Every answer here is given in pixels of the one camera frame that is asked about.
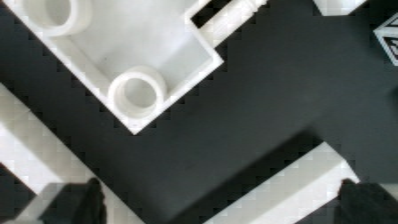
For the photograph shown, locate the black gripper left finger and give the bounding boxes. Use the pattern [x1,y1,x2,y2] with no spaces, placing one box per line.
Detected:
[39,178,106,224]

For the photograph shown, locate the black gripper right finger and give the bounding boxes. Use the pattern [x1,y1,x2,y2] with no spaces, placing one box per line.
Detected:
[336,179,398,224]

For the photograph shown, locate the white chair seat part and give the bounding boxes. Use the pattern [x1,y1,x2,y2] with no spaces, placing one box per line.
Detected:
[2,0,270,136]

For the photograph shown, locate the white chair leg with tag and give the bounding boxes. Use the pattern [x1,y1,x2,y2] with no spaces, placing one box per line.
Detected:
[312,0,366,16]
[373,12,398,67]

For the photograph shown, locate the white frame border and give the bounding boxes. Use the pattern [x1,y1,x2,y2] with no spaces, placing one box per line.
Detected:
[0,85,359,224]

